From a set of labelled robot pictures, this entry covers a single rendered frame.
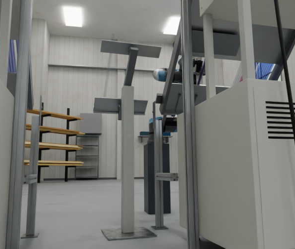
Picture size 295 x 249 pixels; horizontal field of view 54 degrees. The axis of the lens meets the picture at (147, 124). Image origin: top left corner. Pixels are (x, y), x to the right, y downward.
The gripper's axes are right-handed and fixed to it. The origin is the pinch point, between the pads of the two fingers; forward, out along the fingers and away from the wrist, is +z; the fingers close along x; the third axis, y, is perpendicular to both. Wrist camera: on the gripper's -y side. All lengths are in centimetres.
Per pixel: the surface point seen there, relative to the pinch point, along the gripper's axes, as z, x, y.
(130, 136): 17, -43, -34
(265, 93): 84, -15, 12
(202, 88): -0.3, 2.6, -8.2
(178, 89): -0.8, -12.5, -9.8
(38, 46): -1017, -206, -135
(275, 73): 5.3, 46.8, 5.3
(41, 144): -656, -161, -366
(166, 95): 2.5, -20.9, -13.1
